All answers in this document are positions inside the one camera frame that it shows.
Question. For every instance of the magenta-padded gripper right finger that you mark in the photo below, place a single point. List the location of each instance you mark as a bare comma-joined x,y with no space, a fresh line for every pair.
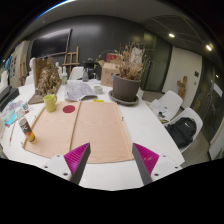
148,161

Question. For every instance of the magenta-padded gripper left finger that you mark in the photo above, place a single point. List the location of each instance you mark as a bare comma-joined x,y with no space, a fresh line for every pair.
75,160

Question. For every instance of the clear juice bottle white cap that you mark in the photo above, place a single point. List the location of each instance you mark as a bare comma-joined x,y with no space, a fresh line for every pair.
26,130

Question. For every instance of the black backpack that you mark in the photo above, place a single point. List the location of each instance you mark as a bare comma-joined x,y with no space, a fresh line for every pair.
181,131

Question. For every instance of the flat round red coaster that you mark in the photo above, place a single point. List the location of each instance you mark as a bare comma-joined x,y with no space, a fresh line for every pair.
69,109

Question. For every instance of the grey plant saucer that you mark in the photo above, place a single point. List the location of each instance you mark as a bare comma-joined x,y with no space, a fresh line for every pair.
130,102

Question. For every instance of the yellow-green mug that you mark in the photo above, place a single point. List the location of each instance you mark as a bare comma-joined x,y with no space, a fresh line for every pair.
50,103

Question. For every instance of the small yellow tag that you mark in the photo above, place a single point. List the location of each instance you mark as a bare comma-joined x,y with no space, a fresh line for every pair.
98,100

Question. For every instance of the white plastic chair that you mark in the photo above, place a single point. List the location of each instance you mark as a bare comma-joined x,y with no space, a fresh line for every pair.
172,101
76,72
197,119

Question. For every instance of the newspaper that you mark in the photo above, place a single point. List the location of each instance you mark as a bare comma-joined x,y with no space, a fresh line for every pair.
78,90

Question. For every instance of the small glass jar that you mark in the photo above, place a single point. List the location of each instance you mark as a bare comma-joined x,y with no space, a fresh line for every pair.
98,89

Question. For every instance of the dried plant in grey pot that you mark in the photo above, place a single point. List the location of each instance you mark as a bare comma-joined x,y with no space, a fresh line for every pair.
126,88

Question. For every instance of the wooden figure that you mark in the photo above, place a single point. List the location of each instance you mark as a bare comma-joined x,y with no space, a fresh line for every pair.
182,87

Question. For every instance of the white spray bottle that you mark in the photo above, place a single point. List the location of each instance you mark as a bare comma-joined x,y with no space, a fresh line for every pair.
64,76

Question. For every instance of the black flat box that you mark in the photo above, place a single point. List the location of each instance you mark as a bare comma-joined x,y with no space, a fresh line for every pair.
10,98
4,92

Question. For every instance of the brown cardboard box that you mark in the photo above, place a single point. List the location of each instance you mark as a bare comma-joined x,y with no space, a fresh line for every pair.
108,75

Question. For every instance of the wooden easel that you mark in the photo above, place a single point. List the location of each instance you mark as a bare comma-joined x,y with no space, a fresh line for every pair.
77,55

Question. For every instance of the white plastic bag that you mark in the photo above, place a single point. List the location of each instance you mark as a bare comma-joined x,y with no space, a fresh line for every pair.
136,55

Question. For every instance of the red box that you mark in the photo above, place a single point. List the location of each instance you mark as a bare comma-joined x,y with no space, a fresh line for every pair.
112,57

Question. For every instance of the beige shelf cabinet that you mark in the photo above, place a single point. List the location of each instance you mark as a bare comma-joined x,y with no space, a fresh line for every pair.
20,61

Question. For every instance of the ceiling spot lights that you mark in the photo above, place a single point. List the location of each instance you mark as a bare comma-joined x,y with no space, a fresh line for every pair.
171,35

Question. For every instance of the black wall screen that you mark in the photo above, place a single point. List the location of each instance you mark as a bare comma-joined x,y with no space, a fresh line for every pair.
50,43

